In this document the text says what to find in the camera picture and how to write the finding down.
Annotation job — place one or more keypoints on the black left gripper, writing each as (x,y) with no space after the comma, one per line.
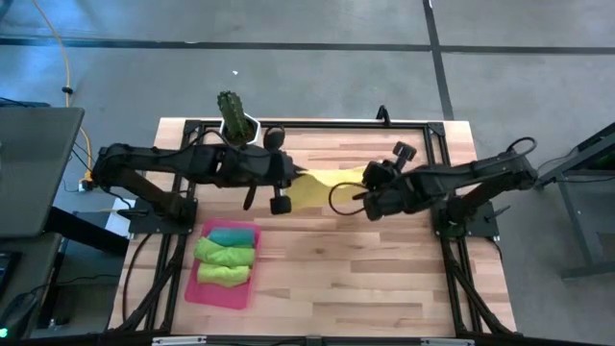
(281,169)

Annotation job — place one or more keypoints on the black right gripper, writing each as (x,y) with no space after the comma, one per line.
(386,192)

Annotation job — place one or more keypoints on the yellow microfiber towel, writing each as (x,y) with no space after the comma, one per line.
(312,192)

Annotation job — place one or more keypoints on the teal microfiber towel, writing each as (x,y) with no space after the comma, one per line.
(233,237)

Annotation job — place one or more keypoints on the green microfiber towel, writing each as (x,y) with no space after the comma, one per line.
(223,275)
(223,254)

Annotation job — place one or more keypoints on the pink tray mat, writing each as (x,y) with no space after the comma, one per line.
(216,295)

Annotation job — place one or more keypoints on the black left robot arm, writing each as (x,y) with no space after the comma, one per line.
(192,165)

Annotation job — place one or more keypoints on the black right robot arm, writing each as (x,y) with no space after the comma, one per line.
(471,178)

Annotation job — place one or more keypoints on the green cactus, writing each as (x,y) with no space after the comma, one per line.
(232,113)

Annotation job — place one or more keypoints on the white paper sheet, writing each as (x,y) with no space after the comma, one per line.
(115,225)

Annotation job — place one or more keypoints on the grey metal table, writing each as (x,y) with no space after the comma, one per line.
(576,165)

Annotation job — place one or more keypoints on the black desk beam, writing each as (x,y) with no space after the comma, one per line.
(81,230)

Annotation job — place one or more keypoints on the dark grey desk top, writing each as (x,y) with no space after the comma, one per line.
(38,168)

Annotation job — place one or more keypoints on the black rounded device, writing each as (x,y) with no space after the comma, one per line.
(17,314)

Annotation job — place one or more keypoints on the black triangular bracket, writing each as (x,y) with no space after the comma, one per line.
(383,116)

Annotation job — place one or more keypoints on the black aluminium table frame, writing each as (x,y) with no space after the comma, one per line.
(336,124)

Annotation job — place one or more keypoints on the silver bracket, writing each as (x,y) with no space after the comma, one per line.
(178,340)
(447,341)

